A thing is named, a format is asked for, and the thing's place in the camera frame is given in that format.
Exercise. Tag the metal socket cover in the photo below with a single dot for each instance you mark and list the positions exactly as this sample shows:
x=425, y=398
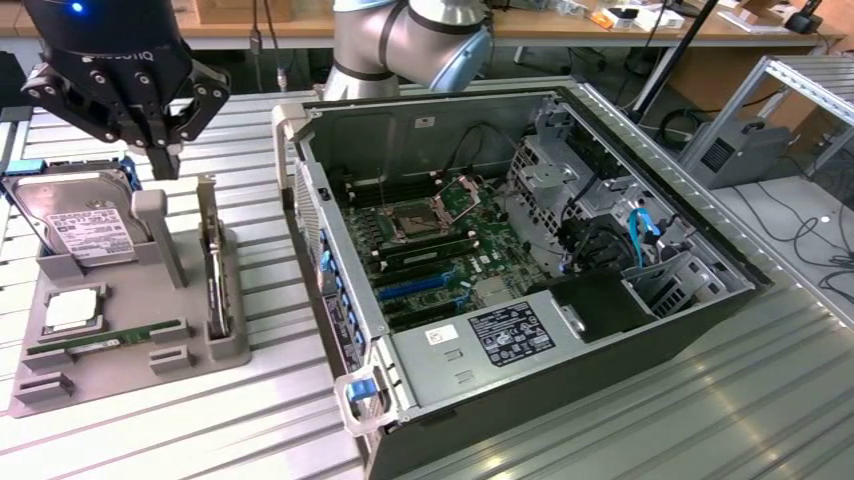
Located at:
x=461, y=192

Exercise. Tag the blue expansion slot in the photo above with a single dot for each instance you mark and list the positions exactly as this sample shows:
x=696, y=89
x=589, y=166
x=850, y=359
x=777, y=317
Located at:
x=414, y=286

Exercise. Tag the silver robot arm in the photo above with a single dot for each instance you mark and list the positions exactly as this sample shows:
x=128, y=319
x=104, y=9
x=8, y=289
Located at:
x=374, y=40

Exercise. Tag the black tripod pole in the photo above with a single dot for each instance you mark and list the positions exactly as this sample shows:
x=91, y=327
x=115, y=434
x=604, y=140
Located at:
x=677, y=55

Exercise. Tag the brown cardboard box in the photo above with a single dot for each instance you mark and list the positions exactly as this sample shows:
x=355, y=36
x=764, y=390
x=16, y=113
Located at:
x=761, y=12

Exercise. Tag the green RAM stick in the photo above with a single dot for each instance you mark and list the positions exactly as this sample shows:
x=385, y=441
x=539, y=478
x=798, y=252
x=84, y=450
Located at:
x=134, y=334

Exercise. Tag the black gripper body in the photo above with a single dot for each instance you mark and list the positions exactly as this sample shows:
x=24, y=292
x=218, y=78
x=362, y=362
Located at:
x=114, y=30

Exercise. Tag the silver hard disk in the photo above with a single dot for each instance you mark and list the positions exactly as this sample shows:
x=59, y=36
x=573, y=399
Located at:
x=80, y=235

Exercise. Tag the thin locking lever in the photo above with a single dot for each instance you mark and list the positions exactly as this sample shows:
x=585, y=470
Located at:
x=383, y=192

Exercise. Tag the CPU socket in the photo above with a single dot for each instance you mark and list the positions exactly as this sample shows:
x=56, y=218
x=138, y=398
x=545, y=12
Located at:
x=417, y=222

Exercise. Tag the grey power supply unit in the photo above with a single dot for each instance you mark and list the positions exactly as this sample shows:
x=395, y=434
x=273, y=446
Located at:
x=441, y=375

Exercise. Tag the long wooden desk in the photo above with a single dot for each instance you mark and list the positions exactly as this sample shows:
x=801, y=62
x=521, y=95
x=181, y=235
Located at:
x=547, y=31

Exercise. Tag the open black PC case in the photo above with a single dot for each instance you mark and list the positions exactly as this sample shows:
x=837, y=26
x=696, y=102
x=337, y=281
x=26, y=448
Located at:
x=567, y=400

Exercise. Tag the wooden box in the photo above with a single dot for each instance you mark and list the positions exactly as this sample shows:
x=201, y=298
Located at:
x=221, y=12

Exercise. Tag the silver CPU chip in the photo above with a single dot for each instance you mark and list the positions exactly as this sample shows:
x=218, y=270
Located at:
x=74, y=310

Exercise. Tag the black chair base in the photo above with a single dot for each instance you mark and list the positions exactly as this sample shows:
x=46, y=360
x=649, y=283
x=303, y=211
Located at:
x=588, y=60

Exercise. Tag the perforated metal drive cage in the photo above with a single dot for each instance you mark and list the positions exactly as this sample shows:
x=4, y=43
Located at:
x=543, y=220

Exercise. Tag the blue disk caddy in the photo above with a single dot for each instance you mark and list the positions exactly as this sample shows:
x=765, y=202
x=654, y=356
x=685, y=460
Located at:
x=20, y=168

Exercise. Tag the grey parts rack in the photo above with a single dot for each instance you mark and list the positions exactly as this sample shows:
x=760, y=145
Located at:
x=127, y=310

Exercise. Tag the small orange box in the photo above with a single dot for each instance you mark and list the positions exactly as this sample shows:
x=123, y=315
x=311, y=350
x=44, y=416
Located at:
x=597, y=18

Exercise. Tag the blue case latch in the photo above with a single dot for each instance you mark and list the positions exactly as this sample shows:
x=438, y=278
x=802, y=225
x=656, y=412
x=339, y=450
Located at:
x=361, y=390

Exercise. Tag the silver chipset heatsink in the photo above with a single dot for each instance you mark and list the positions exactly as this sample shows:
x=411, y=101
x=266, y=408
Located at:
x=493, y=291

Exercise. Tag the grey controller box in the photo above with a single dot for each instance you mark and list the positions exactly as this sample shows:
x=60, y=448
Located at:
x=754, y=155

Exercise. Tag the aluminium profile frame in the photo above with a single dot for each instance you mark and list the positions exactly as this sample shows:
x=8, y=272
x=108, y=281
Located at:
x=730, y=105

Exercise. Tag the metal disk bay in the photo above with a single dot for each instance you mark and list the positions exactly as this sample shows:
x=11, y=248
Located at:
x=674, y=285

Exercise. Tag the black plastic shroud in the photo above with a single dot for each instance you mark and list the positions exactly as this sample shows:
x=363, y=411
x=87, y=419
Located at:
x=594, y=305

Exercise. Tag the green motherboard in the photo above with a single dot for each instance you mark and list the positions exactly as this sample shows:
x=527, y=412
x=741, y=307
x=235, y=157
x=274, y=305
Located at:
x=514, y=255

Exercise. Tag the white device box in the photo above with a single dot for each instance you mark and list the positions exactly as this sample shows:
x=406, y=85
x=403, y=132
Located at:
x=621, y=17

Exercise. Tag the black RAM stick with label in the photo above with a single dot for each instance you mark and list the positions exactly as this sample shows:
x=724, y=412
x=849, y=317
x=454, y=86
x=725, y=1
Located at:
x=427, y=255

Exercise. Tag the black RAM slot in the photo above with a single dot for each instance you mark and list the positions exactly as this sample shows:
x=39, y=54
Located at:
x=394, y=186
x=397, y=197
x=417, y=243

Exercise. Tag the graphics card with metal bracket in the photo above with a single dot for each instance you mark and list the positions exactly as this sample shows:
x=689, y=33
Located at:
x=217, y=280

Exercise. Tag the white carton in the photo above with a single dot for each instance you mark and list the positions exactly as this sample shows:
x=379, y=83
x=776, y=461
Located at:
x=661, y=20

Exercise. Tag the black expansion slot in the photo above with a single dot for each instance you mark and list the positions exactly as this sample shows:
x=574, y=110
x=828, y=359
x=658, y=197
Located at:
x=403, y=277
x=427, y=312

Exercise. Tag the black corner bracket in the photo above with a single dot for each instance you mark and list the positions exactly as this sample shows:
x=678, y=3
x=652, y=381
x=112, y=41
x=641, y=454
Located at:
x=15, y=115

